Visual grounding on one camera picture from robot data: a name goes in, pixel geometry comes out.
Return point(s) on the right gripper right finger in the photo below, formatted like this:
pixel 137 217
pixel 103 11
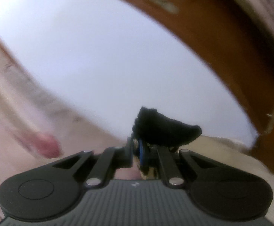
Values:
pixel 218 189

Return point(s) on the brown wooden door frame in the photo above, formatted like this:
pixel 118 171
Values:
pixel 236 40

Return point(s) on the black white knitted garment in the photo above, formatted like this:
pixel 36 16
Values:
pixel 153 128

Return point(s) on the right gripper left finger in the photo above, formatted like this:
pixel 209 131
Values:
pixel 54 189

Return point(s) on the pink leaf-print curtain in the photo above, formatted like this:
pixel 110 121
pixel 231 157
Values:
pixel 36 128

